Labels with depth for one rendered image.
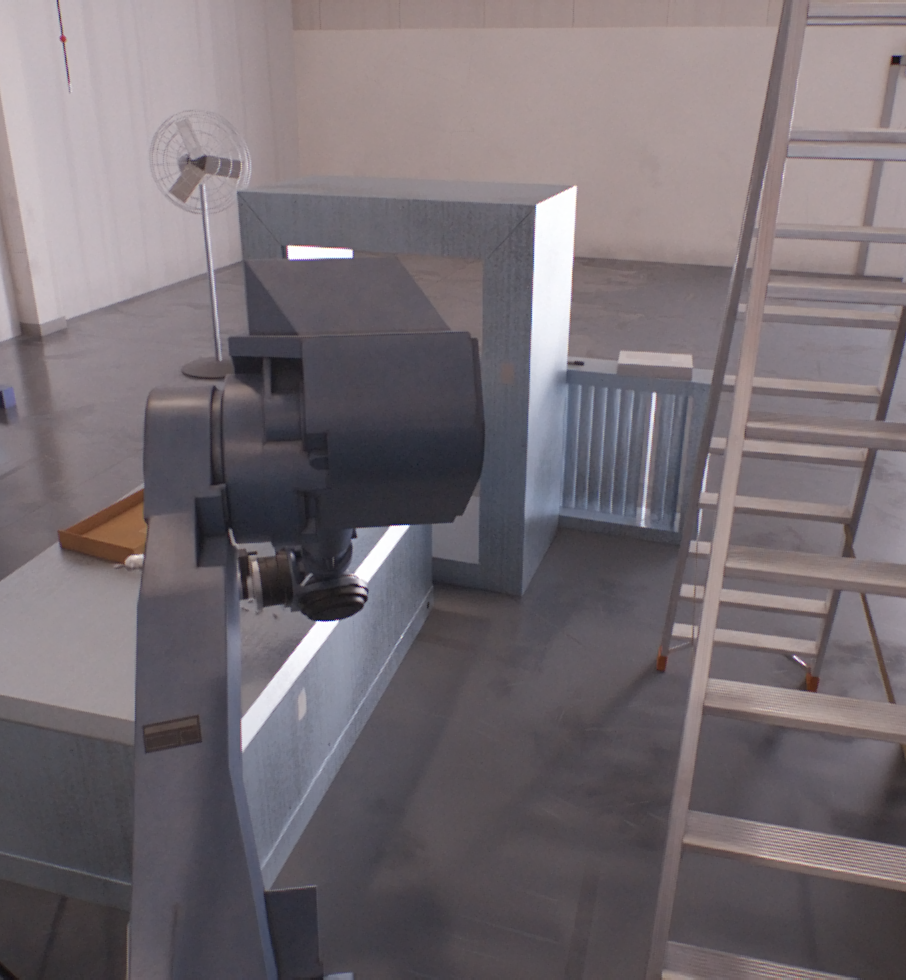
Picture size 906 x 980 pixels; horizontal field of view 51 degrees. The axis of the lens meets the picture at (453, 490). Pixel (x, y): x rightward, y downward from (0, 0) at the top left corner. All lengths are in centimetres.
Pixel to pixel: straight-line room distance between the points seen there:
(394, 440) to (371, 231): 248
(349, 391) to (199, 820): 56
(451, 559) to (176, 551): 278
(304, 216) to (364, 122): 842
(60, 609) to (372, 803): 106
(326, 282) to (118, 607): 156
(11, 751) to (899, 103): 1010
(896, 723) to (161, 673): 113
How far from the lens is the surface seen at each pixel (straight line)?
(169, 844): 125
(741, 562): 163
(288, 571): 235
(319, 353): 126
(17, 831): 285
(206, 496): 131
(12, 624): 280
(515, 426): 368
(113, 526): 324
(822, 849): 176
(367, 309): 138
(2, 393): 673
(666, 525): 453
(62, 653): 262
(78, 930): 282
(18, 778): 271
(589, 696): 343
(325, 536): 203
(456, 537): 419
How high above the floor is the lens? 200
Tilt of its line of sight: 24 degrees down
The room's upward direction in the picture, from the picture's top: straight up
